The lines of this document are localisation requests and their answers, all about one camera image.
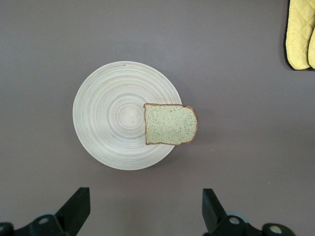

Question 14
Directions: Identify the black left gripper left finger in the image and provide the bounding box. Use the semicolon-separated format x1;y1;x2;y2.
13;187;91;236

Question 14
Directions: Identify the round pale wooden plate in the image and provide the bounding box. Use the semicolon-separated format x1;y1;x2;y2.
72;61;183;171

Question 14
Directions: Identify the table cover sheet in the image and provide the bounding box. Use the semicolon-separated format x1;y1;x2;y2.
0;0;315;236

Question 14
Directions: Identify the speckled bread slice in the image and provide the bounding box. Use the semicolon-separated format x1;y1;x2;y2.
143;103;198;146

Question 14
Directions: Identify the yellow quilted oven mitt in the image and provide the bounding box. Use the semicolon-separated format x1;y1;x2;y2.
307;24;315;70
283;0;315;71

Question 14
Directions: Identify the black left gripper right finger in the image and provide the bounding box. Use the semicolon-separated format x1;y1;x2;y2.
202;188;295;236

